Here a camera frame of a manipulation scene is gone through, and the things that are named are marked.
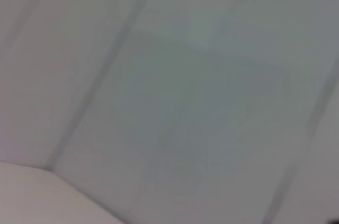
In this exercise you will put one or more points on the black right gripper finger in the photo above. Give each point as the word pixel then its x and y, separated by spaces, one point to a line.
pixel 334 221

